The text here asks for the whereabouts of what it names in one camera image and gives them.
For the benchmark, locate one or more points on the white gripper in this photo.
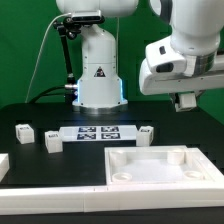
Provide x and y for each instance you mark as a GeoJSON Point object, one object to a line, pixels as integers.
{"type": "Point", "coordinates": [154, 84]}

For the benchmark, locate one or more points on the white square tabletop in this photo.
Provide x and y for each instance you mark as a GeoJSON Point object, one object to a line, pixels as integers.
{"type": "Point", "coordinates": [158, 165]}

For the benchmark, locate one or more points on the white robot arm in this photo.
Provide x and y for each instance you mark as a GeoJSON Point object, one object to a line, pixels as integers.
{"type": "Point", "coordinates": [196, 26]}

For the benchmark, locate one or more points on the white obstacle fence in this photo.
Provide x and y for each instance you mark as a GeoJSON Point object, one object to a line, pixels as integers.
{"type": "Point", "coordinates": [111, 197]}

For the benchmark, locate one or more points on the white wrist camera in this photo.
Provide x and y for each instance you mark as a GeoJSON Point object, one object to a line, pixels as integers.
{"type": "Point", "coordinates": [161, 57]}

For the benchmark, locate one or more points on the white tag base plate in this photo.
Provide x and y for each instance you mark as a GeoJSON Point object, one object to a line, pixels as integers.
{"type": "Point", "coordinates": [98, 133]}

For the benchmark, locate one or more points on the grey mounted camera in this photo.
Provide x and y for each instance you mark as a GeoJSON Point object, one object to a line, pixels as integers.
{"type": "Point", "coordinates": [87, 17]}

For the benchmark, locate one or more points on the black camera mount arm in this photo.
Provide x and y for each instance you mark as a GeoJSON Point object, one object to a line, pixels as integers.
{"type": "Point", "coordinates": [66, 50]}

